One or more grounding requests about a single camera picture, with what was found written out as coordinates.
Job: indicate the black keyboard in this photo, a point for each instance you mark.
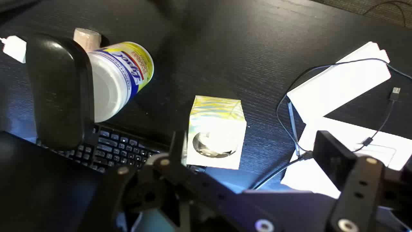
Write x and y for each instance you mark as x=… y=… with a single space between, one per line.
x=112 y=147

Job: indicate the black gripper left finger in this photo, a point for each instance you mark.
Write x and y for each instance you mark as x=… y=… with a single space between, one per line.
x=188 y=202

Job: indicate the yellow patterned tissue box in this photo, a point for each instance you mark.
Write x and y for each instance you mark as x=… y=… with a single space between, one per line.
x=215 y=133

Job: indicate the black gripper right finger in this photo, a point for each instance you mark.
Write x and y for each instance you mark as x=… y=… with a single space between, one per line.
x=372 y=198

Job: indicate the white paper sheets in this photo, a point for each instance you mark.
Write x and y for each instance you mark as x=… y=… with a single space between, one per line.
x=364 y=101

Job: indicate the black computer mouse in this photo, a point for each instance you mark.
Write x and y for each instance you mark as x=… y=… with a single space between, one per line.
x=62 y=86

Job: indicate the Lysol wipes container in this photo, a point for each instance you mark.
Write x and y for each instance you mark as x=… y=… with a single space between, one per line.
x=120 y=71

